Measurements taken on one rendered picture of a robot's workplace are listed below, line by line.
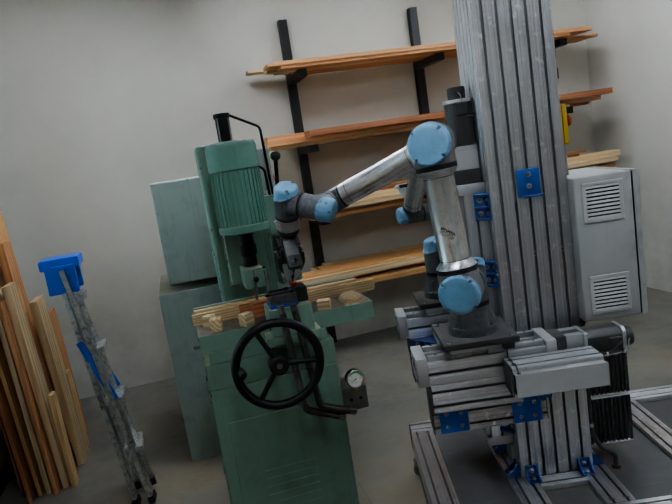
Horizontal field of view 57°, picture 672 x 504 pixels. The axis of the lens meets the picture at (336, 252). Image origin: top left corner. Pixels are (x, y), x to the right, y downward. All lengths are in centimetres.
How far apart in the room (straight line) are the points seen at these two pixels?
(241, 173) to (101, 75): 259
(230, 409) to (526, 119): 134
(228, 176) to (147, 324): 265
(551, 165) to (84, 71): 332
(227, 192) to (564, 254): 113
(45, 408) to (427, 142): 237
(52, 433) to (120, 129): 210
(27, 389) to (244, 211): 162
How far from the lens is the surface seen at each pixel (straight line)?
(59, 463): 346
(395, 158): 186
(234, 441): 218
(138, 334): 463
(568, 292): 216
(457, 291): 172
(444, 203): 170
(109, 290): 458
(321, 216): 181
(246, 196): 209
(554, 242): 211
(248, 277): 215
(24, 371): 332
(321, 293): 225
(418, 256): 442
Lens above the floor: 142
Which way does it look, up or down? 9 degrees down
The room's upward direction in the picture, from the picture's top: 9 degrees counter-clockwise
